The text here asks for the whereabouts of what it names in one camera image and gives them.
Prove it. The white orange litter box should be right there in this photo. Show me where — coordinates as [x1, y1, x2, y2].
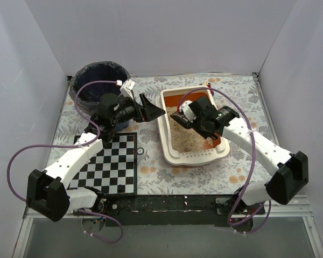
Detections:
[156, 85, 230, 166]

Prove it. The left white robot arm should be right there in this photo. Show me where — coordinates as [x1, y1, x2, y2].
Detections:
[26, 93, 165, 221]

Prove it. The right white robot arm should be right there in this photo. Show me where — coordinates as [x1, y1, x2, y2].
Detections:
[171, 97, 308, 206]

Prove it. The red toy car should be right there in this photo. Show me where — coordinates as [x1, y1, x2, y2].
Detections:
[202, 82, 214, 96]

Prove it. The blue trash bin with bag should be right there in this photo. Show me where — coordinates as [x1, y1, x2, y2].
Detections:
[69, 61, 131, 117]

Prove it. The black white chessboard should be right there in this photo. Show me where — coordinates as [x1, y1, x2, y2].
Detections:
[68, 132, 137, 196]

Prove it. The black chess piece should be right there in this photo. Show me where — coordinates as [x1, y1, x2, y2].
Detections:
[117, 185, 125, 193]

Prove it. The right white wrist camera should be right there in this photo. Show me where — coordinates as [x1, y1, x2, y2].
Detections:
[179, 101, 196, 123]

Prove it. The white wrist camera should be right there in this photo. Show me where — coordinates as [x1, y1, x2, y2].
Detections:
[116, 79, 135, 100]
[179, 101, 196, 123]

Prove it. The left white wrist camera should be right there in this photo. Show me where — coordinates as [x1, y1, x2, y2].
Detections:
[116, 79, 135, 100]

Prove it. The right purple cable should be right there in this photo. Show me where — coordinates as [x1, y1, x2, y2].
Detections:
[177, 88, 272, 234]

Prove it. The purple cable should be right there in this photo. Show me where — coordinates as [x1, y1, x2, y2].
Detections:
[177, 88, 272, 234]
[6, 80, 124, 245]

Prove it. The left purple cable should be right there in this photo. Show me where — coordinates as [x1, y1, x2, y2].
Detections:
[6, 80, 124, 245]

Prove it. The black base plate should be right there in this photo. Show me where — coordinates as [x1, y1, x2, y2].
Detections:
[72, 193, 267, 226]

